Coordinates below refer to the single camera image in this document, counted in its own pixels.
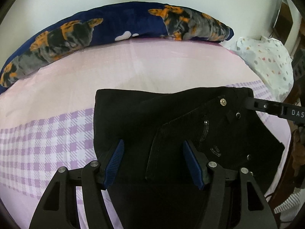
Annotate black pants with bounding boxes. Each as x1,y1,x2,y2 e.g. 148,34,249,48
94,87,284,228

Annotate brown wooden bed frame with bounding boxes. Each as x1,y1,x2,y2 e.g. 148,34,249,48
268,121,304,207

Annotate striped shirt torso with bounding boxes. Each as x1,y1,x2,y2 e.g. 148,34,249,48
274,188,304,223

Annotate wooden wardrobe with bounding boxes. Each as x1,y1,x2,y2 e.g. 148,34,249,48
272,0,293,44

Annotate white dotted cloth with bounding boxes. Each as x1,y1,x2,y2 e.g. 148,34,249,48
230,36,294,102

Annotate navy orange patterned blanket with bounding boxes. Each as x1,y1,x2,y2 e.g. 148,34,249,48
1,2,234,93

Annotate purple checked bed sheet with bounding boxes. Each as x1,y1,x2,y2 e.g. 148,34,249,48
0,37,293,229

